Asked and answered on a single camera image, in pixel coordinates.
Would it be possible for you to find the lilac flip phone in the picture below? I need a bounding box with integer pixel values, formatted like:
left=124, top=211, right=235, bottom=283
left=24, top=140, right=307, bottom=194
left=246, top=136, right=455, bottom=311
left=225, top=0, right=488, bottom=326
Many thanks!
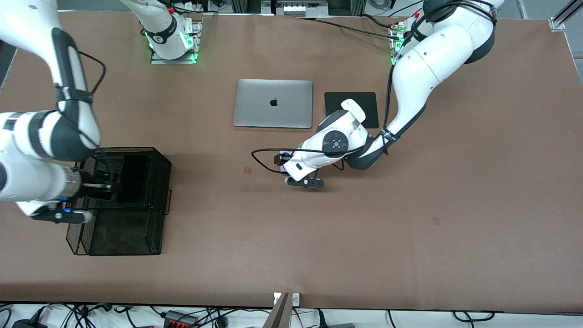
left=278, top=150, right=295, bottom=174

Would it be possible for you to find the black bar smartphone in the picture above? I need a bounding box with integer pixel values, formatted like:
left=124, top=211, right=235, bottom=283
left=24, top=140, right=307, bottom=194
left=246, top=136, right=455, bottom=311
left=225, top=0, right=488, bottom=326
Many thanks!
left=117, top=154, right=148, bottom=204

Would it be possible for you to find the silver closed laptop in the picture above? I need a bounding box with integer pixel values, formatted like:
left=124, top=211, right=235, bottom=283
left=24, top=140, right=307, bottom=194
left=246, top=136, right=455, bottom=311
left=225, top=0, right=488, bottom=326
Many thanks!
left=233, top=79, right=314, bottom=129

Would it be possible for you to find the black mesh two-tier tray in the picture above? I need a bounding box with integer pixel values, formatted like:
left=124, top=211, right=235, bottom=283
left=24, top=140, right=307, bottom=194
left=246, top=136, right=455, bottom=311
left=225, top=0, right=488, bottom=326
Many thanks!
left=65, top=147, right=173, bottom=256

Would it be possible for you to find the black mouse pad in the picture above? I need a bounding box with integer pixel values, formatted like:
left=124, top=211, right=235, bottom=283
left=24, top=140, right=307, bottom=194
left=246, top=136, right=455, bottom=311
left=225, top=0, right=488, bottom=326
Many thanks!
left=324, top=92, right=379, bottom=129

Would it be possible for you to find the white computer mouse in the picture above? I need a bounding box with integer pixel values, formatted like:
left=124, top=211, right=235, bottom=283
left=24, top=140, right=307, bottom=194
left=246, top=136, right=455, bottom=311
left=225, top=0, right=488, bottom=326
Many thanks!
left=341, top=98, right=366, bottom=123

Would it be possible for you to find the white power strip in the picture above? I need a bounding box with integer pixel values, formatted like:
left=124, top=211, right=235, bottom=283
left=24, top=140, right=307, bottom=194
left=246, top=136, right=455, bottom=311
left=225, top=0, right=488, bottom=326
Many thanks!
left=262, top=0, right=329, bottom=17

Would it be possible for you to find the black orange power strip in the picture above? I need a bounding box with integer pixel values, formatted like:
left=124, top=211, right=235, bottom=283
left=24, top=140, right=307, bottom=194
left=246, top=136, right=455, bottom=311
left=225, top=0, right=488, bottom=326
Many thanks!
left=164, top=310, right=199, bottom=328

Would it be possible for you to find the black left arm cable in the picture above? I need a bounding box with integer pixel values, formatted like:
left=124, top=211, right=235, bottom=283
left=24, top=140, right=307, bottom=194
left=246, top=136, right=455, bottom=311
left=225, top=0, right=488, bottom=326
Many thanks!
left=251, top=9, right=426, bottom=174

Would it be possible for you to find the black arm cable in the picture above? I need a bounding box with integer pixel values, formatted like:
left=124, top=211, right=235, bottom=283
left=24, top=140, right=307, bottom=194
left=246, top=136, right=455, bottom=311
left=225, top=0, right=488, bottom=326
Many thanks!
left=251, top=9, right=426, bottom=174
left=55, top=49, right=113, bottom=190

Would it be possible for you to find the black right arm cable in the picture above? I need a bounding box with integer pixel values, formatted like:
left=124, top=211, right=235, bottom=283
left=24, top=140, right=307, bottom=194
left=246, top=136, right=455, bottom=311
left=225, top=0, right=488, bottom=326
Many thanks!
left=55, top=49, right=113, bottom=190

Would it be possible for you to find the black power cable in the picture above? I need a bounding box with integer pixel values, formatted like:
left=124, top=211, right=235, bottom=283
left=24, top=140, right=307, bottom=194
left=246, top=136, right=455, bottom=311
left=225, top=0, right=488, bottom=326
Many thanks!
left=295, top=16, right=401, bottom=41
left=360, top=14, right=395, bottom=29

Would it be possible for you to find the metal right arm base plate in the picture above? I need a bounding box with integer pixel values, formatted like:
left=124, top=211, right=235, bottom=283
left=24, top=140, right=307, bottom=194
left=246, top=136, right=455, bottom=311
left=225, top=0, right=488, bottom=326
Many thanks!
left=150, top=20, right=202, bottom=65

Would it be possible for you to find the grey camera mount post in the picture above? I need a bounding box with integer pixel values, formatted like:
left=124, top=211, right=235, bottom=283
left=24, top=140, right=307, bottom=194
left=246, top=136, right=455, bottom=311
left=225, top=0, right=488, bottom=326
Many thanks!
left=263, top=292, right=301, bottom=328

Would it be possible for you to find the aluminium frame profile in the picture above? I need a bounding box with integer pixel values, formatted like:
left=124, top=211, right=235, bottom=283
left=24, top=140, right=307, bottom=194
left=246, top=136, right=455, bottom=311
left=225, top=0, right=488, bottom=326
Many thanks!
left=550, top=0, right=583, bottom=31

